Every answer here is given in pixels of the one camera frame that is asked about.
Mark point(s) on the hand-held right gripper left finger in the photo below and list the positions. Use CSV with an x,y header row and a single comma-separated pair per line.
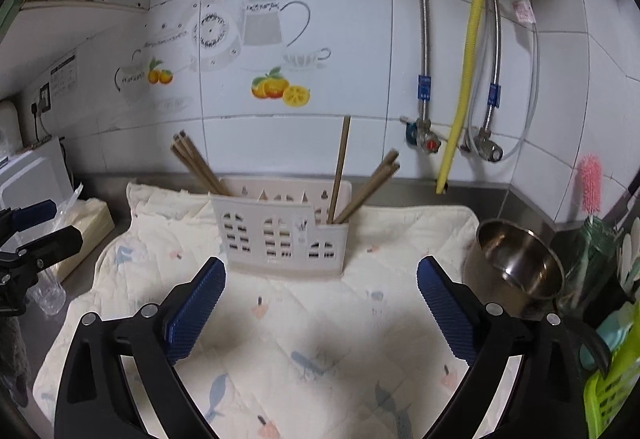
x,y
197,309

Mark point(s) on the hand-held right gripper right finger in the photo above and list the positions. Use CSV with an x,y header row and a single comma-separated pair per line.
x,y
445,309

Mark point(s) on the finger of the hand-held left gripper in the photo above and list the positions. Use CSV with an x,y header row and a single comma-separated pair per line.
x,y
55,244
35,213

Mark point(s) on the white plastic utensil holder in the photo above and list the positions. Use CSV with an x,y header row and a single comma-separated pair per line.
x,y
260,219

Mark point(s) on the wooden chopstick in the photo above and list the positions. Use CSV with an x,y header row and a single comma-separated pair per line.
x,y
192,170
340,169
376,191
200,165
209,164
367,184

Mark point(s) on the person's left hand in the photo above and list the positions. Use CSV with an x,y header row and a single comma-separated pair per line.
x,y
12,359

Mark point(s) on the clear plastic cup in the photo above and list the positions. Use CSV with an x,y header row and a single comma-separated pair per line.
x,y
50,294

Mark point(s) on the white kitchen appliance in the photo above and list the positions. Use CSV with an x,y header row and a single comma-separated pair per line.
x,y
35,174

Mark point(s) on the pack of paper napkins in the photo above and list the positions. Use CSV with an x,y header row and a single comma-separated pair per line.
x,y
90,224

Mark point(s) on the stainless steel pot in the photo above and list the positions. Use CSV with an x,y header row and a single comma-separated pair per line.
x,y
500,244

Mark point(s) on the printed quilted cloth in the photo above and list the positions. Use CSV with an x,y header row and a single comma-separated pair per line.
x,y
300,319

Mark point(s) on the glass jar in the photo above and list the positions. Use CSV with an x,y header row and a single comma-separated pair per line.
x,y
595,254

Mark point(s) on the teal plastic utensil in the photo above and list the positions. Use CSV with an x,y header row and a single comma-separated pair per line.
x,y
607,334

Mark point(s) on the metal water valve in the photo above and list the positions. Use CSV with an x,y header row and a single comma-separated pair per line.
x,y
482,144

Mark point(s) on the water valve with red knob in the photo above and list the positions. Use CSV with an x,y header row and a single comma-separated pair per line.
x,y
422,136

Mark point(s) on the green plastic basket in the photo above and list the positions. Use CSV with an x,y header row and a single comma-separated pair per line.
x,y
610,394

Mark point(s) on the white plastic spoons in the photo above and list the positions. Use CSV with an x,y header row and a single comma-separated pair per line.
x,y
629,254

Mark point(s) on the pink bottle brush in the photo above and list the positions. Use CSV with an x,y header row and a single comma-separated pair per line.
x,y
591,184

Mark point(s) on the wall socket with plug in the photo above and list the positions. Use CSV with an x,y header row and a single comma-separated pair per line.
x,y
44,100

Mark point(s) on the white wall sticker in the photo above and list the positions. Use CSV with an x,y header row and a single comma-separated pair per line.
x,y
64,74

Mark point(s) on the pink wall label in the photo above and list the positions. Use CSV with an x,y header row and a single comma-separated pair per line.
x,y
523,11

